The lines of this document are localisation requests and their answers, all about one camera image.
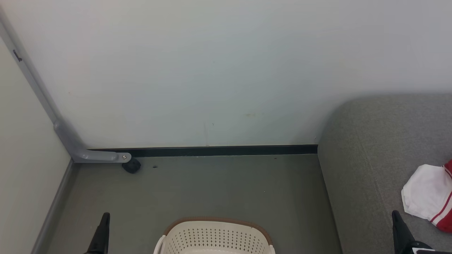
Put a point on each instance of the grey skirting board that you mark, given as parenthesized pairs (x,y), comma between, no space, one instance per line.
(53,211)

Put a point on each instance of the grey metal frame post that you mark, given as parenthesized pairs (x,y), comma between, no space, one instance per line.
(70,141)

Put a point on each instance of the black baseboard strip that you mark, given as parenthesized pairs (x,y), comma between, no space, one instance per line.
(212,151)

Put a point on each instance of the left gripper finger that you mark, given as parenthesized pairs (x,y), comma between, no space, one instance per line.
(101,234)

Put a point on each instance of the red and white jersey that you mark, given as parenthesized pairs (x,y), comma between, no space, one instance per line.
(423,190)

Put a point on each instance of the beige perforated laundry basket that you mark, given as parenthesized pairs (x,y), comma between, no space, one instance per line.
(212,236)

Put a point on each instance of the grey fabric sofa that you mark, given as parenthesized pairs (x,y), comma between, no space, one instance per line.
(360,158)

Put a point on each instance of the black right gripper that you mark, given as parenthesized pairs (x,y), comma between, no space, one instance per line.
(422,247)

